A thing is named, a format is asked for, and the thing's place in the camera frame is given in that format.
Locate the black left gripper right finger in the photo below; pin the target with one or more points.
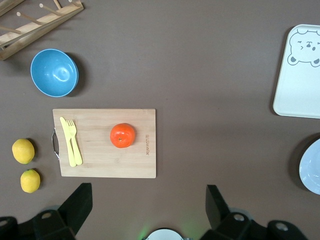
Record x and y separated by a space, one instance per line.
220 215

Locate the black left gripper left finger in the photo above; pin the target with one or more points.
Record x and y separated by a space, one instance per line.
75 207

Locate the orange mandarin fruit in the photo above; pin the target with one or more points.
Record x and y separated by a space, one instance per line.
122 135

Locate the pale lilac round plate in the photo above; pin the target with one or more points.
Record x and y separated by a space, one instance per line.
311 170

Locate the small yellow lemon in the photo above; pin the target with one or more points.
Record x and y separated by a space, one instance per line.
30 181

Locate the wooden cutting board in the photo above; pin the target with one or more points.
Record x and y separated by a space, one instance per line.
105 160

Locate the yellow plastic fork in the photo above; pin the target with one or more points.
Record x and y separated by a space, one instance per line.
75 147

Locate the yellow plastic knife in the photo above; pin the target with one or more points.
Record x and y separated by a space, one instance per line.
67 140

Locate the large yellow lemon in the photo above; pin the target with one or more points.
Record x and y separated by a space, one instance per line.
23 151

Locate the blue bowl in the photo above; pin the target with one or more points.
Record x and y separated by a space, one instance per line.
53 72

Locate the cream tray with bear print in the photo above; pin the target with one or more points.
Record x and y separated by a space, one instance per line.
297 92

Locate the wooden peg drying rack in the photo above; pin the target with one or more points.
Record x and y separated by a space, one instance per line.
40 23

